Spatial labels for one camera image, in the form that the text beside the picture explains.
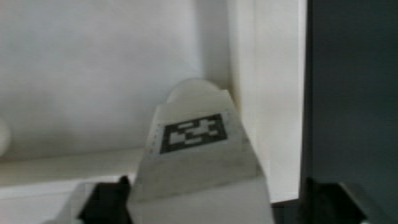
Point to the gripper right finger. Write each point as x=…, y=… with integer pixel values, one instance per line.
x=333, y=203

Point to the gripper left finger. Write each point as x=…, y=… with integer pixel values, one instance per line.
x=105, y=209

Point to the white table leg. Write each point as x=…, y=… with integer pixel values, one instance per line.
x=199, y=185

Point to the white square table top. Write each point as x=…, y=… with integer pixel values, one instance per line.
x=96, y=54

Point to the white L-shaped fence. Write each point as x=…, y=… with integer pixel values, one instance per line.
x=269, y=57

